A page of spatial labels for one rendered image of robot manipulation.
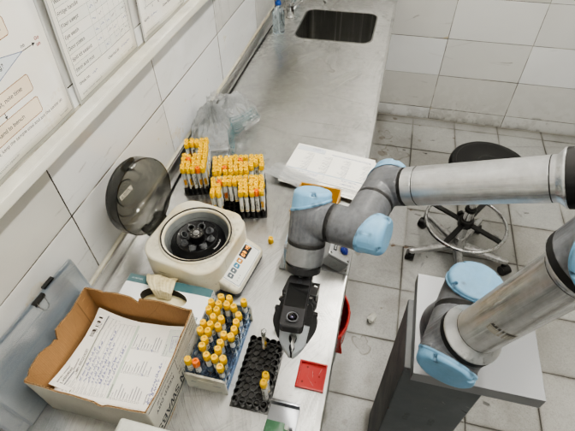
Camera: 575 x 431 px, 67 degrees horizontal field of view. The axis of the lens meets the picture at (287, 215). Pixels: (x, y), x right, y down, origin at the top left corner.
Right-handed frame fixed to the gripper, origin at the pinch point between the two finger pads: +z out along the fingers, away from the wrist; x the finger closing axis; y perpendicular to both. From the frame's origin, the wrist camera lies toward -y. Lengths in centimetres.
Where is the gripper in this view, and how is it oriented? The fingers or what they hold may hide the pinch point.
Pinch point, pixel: (291, 354)
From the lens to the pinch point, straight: 95.4
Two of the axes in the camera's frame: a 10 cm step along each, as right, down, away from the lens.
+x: -9.7, -1.6, 1.7
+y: 2.0, -2.7, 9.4
